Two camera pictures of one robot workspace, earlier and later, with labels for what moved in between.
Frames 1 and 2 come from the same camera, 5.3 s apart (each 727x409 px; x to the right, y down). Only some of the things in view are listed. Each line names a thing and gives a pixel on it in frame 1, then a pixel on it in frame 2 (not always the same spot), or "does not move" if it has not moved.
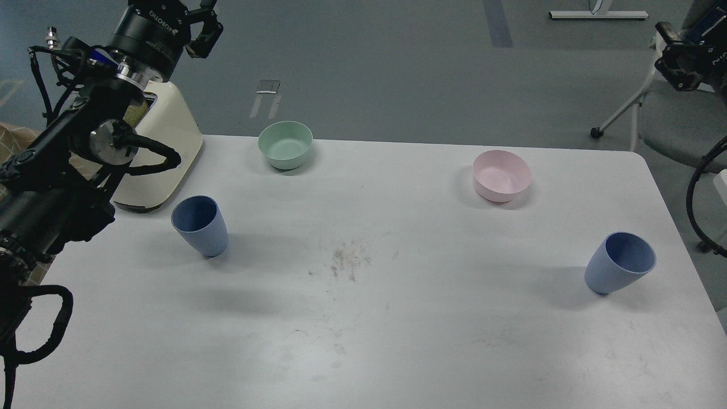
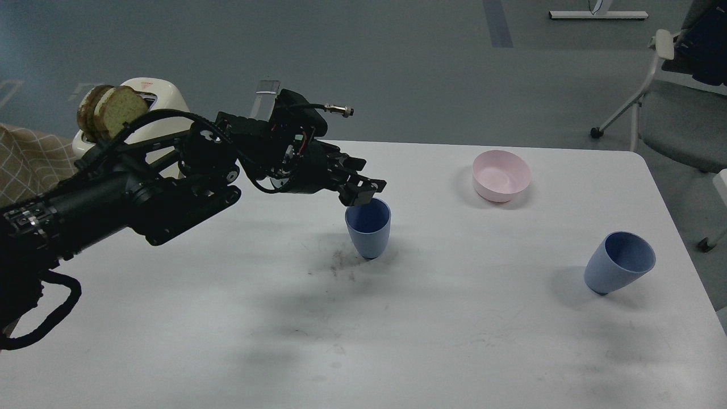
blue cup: (199, 220) to (369, 225)
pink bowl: (498, 175) does not move
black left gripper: (155, 32) to (307, 166)
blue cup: (620, 261) does not move
